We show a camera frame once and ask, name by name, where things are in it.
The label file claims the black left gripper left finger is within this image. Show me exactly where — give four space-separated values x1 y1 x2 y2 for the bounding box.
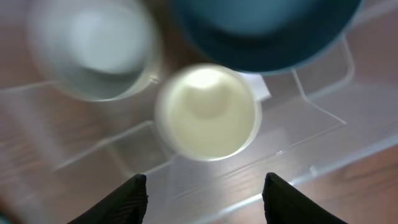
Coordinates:
68 174 148 224

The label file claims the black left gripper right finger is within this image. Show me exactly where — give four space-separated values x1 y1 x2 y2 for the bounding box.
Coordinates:
262 172 347 224

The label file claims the cream cup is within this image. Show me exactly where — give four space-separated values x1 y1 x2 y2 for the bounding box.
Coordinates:
155 63 262 162

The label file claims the light grey small bowl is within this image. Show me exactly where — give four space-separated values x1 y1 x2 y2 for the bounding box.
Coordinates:
27 0 162 101

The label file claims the clear plastic storage bin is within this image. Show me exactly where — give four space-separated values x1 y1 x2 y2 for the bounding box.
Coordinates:
1 1 397 223

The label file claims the white label in bin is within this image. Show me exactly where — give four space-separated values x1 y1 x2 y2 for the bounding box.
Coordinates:
239 72 272 101

